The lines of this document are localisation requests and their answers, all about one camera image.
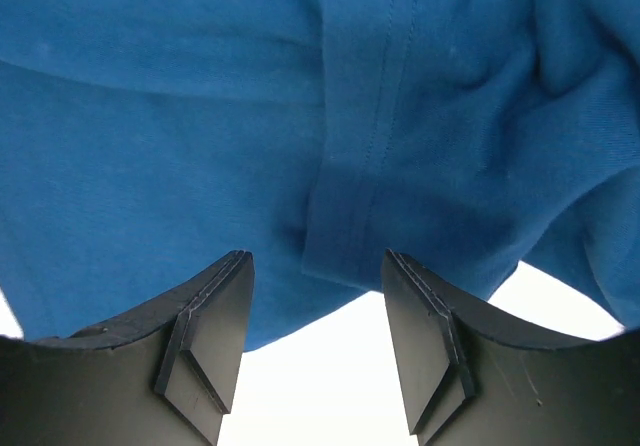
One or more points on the blue t-shirt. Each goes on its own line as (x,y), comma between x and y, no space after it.
(143,139)

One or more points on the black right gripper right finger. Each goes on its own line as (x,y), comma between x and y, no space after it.
(473,374)

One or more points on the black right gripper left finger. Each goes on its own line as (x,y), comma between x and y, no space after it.
(161,373)

